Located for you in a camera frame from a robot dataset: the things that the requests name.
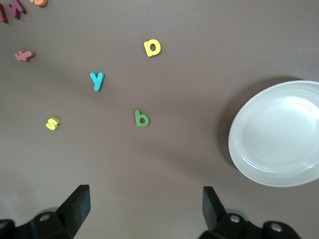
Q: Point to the green foam letter b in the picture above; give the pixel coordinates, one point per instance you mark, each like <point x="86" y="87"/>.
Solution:
<point x="137" y="119"/>

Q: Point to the yellow foam letter d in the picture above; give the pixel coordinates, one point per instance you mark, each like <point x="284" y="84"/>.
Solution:
<point x="147" y="48"/>

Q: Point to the brown table cover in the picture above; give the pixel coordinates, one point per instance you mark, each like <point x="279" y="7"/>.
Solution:
<point x="74" y="154"/>

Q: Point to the yellow foam letter s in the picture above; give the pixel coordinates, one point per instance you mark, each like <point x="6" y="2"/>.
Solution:
<point x="52" y="123"/>

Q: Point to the pink foam letter f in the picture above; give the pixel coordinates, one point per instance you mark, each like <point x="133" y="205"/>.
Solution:
<point x="23" y="56"/>

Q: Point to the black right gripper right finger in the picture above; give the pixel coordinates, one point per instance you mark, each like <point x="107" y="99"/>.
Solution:
<point x="216" y="219"/>

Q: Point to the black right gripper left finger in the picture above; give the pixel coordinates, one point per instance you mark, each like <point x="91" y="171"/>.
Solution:
<point x="72" y="214"/>

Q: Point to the orange foam letter e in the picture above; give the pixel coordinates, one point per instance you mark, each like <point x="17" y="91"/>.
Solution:
<point x="40" y="3"/>

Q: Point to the teal foam letter y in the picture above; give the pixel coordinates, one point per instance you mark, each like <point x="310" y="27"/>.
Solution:
<point x="97" y="82"/>

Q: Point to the beige brown plate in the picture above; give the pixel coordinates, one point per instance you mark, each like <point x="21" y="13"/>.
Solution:
<point x="276" y="134"/>

